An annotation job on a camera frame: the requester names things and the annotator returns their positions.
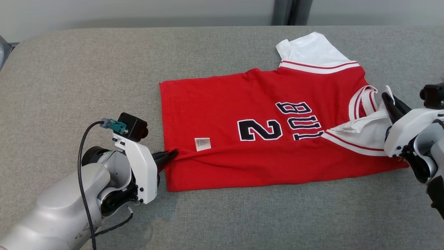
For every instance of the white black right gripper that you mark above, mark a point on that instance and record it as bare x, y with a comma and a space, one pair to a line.
406, 133

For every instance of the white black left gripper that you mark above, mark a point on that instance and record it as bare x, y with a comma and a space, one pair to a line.
145, 173

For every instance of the red white basketball jersey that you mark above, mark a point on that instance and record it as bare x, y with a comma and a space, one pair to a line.
225, 104

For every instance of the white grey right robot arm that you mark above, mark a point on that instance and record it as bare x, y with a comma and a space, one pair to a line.
421, 163

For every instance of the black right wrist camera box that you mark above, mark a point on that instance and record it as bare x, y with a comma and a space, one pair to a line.
433, 95

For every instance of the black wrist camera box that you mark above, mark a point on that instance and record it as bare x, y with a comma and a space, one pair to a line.
433, 95
133, 126

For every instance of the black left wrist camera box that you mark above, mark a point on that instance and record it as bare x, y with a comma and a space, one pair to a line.
133, 126

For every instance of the grey vertical partition post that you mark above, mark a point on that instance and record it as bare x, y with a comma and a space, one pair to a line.
291, 12

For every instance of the grey metal side frame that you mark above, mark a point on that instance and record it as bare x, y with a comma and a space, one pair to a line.
4, 52

